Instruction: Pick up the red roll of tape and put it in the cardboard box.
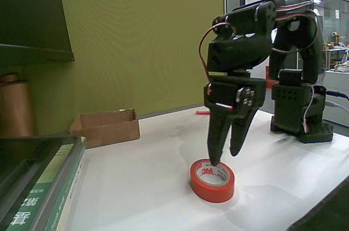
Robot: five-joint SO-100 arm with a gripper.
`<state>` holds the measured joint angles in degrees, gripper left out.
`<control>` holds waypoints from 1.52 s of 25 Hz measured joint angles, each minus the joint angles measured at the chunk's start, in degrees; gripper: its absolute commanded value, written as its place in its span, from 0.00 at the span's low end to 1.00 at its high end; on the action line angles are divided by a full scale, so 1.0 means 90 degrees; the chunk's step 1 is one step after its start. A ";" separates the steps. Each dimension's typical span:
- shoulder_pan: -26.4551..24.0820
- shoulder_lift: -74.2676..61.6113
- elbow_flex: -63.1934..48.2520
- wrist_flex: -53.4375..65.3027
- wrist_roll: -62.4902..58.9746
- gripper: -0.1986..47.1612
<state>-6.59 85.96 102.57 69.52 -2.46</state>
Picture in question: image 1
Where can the brown cardboard box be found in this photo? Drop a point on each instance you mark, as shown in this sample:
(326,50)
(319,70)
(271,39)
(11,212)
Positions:
(109,133)

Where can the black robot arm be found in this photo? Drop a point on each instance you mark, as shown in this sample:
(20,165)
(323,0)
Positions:
(289,100)

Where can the white paper sign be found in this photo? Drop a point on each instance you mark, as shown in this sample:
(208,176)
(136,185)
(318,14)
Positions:
(337,14)

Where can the brown paper roll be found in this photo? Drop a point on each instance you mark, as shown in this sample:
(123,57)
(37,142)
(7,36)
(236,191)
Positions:
(16,108)

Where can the grey cabinet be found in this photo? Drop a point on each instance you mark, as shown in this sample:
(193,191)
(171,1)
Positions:
(338,84)

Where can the dark green overhead shelf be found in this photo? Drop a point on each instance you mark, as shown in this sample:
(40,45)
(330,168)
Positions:
(30,10)

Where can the green book with Chinese title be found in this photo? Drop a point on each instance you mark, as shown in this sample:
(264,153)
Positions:
(46,176)

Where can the orange scissors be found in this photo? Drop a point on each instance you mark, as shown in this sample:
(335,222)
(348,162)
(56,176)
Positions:
(201,112)

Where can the olive green partition panel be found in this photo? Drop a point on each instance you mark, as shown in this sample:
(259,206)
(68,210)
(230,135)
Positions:
(147,40)

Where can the red tape roll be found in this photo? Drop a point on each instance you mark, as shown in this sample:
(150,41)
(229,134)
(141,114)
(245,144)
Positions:
(215,193)

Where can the cluttered background desk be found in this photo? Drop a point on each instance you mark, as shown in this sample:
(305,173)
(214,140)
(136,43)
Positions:
(336,51)

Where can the green and white book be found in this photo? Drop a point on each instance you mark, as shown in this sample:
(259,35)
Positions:
(64,198)

